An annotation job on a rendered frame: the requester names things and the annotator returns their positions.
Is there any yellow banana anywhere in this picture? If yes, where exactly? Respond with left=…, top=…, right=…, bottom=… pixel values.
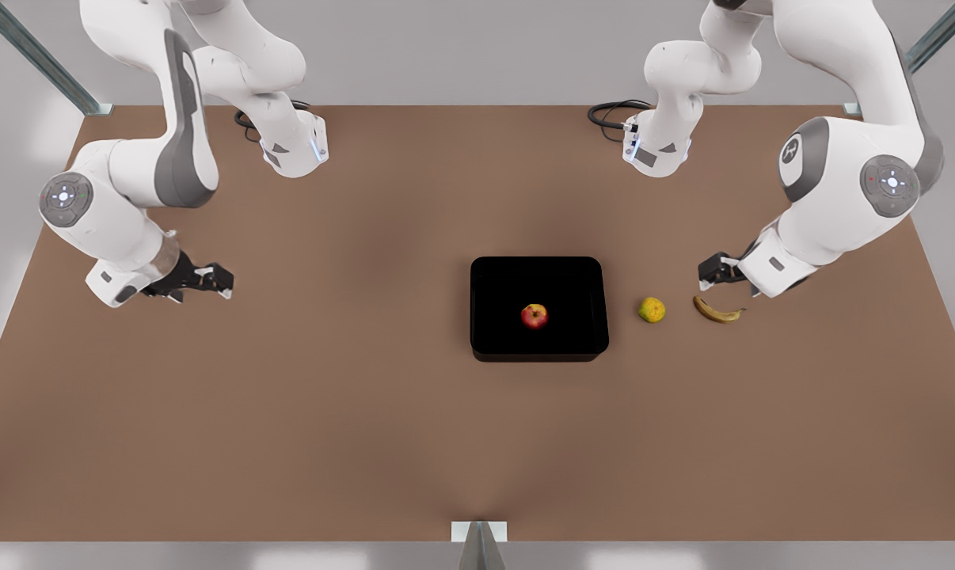
left=692, top=295, right=748, bottom=325

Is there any black rectangular tray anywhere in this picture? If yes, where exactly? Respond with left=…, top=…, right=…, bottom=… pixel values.
left=470, top=256, right=610, bottom=363

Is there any black cable loop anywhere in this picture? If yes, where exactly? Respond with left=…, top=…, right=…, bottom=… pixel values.
left=234, top=100, right=312, bottom=143
left=588, top=100, right=654, bottom=143

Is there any silver frame post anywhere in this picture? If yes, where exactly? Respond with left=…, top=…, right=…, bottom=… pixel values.
left=843, top=0, right=955, bottom=117
left=0, top=0, right=114, bottom=117
left=451, top=521, right=508, bottom=570

